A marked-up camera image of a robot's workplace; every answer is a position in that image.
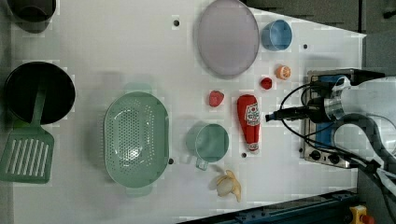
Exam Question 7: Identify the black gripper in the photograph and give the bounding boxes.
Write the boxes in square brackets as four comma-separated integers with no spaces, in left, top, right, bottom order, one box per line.
[265,97,331,123]

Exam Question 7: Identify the red plush ketchup bottle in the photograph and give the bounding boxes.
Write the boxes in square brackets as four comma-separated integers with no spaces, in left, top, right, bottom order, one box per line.
[237,94,261,153]

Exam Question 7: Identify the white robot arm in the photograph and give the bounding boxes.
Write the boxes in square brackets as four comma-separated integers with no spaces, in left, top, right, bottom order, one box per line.
[265,76,395,165]

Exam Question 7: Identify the green oval strainer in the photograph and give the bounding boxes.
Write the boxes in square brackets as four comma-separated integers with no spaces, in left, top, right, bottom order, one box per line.
[104,83,169,197]

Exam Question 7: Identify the dark red strawberry toy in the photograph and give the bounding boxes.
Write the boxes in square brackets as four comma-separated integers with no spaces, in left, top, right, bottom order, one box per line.
[261,77,273,90]

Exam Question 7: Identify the orange half toy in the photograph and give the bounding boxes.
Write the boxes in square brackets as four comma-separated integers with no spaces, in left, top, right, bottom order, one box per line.
[276,65,291,80]

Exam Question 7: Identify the pink strawberry toy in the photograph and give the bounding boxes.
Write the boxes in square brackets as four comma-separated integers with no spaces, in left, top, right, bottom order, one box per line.
[209,91,224,107]

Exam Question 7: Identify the blue cup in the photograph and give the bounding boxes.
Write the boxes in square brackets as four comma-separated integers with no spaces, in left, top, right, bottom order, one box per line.
[262,20,292,51]

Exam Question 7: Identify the peeled banana toy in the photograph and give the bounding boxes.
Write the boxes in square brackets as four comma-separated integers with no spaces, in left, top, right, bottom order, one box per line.
[209,165,242,203]

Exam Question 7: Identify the grey round plate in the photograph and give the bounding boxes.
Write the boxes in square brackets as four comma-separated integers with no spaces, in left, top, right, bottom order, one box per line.
[197,0,260,76]

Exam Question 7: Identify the yellow red emergency button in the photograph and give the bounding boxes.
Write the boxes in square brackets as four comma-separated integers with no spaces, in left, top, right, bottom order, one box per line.
[349,205,375,224]

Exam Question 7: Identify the green slotted spatula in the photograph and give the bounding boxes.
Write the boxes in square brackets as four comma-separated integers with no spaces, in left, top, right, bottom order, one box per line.
[0,85,54,184]

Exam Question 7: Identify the black pan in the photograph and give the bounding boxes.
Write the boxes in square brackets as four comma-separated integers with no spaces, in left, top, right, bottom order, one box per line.
[5,62,76,124]

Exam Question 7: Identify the dark grey pot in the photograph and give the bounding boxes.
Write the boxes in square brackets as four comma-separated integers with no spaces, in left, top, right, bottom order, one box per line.
[7,0,57,34]

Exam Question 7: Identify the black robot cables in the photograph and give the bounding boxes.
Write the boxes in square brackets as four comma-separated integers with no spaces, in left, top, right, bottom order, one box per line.
[278,81,396,218]

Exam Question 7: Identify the green cup with handle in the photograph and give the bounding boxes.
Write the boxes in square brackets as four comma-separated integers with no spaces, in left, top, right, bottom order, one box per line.
[186,122,229,171]

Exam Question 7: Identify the blue metal frame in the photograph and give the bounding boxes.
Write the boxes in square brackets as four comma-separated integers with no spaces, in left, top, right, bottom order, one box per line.
[179,190,360,224]

